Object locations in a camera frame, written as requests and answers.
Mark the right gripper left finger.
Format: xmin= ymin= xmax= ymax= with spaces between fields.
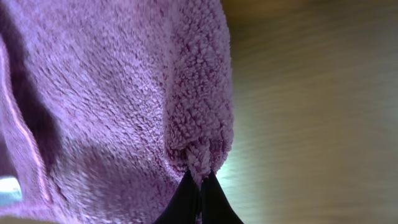
xmin=154 ymin=170 xmax=200 ymax=224

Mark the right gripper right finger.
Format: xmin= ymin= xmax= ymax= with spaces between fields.
xmin=200 ymin=170 xmax=243 ymax=224

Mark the purple microfiber cloth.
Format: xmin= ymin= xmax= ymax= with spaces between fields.
xmin=1 ymin=0 xmax=233 ymax=223

